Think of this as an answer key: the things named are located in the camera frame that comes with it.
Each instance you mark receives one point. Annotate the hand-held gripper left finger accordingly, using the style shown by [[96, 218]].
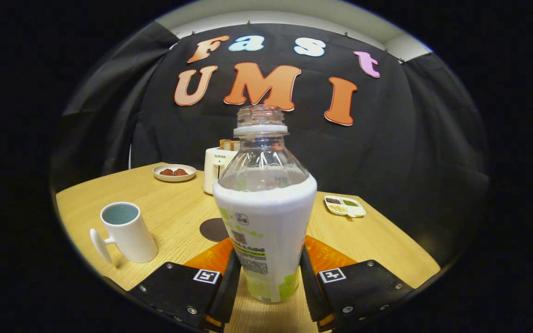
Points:
[[229, 296]]

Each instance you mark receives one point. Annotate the clear juice bottle white label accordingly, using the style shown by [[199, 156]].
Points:
[[266, 222]]

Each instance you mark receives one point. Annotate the cream white toaster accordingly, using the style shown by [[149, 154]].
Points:
[[213, 171]]

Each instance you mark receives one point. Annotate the toast slice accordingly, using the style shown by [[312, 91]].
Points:
[[236, 145], [225, 144]]

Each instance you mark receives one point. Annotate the red-brown food piece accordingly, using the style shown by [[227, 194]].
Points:
[[180, 172], [166, 172]]

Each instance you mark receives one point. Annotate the dark brown round coaster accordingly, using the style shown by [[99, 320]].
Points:
[[212, 230]]

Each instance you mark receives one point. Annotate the white divided dish with grains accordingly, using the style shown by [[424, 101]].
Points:
[[345, 207]]

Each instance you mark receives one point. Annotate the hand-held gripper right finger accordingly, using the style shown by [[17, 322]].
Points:
[[310, 296]]

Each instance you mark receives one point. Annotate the wooden table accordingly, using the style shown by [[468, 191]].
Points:
[[174, 208]]

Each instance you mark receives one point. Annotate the white cup blue inside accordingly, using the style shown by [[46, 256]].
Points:
[[130, 240]]

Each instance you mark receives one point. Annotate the round cream plate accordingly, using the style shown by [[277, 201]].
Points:
[[174, 177]]

